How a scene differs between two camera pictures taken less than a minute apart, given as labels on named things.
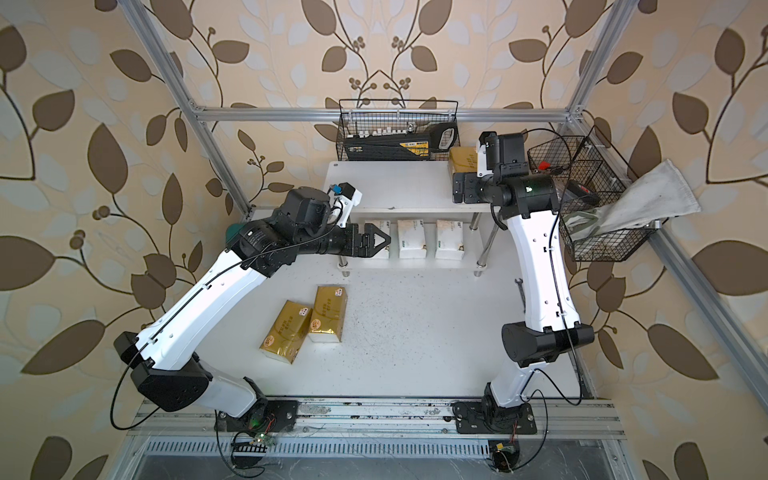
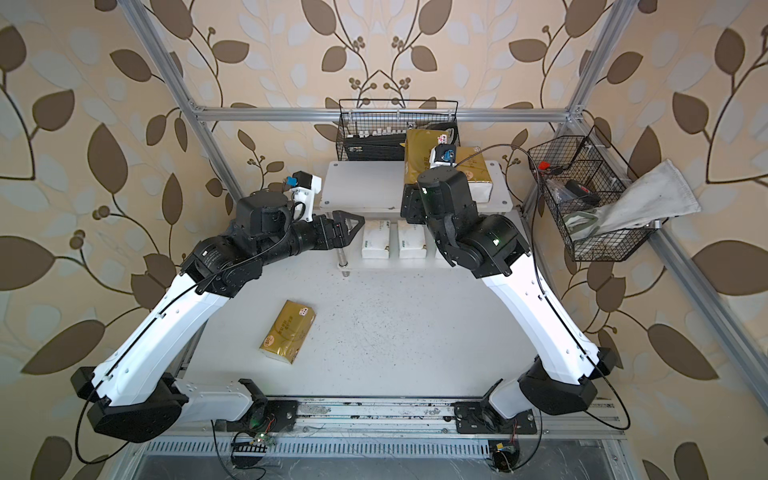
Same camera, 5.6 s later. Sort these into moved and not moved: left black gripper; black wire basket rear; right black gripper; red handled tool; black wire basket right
Moved: left black gripper; right black gripper
Not moved: black wire basket rear; black wire basket right; red handled tool
